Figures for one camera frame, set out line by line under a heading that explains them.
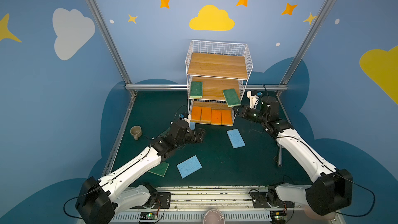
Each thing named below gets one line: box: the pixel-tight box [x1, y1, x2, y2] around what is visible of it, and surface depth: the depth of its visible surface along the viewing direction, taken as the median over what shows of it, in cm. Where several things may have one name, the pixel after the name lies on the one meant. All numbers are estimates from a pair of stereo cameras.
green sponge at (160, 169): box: [147, 161, 170, 177], surface depth 84 cm
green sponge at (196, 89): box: [189, 81, 203, 98], surface depth 88 cm
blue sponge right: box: [226, 128, 246, 149], surface depth 98 cm
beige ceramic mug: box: [130, 125, 143, 141], surface depth 97 cm
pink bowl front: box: [203, 208, 225, 224], surface depth 72 cm
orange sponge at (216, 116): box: [211, 109, 222, 124], surface depth 106 cm
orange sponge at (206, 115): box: [201, 106, 212, 124], surface depth 107 cm
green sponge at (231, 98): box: [222, 88, 241, 108], surface depth 84 cm
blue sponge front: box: [176, 155, 203, 179], surface depth 86 cm
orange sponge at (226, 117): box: [221, 109, 233, 126], surface depth 105 cm
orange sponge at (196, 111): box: [191, 105, 202, 121], surface depth 107 cm
